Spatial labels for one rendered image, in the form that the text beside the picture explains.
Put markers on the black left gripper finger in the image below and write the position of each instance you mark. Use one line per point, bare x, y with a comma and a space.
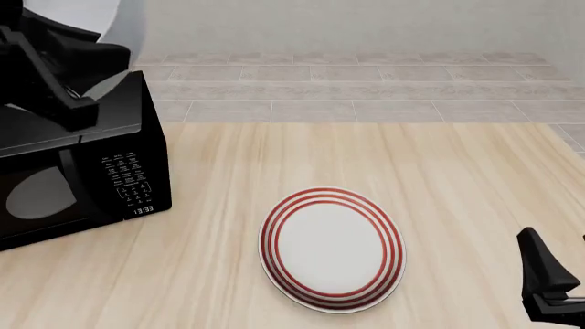
59, 29
91, 65

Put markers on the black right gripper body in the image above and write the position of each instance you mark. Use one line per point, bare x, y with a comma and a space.
555, 308

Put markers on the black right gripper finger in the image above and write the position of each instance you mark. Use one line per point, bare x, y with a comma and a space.
541, 267

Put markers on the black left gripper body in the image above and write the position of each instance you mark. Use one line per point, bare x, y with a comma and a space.
75, 113

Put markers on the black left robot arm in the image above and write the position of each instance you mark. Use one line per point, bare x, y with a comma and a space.
18, 85

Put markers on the white bowl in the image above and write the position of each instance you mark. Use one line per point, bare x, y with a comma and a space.
113, 20

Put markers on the white plate with red rings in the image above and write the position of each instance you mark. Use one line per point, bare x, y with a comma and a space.
331, 250

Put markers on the black microwave oven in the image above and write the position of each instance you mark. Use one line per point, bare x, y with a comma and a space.
137, 154

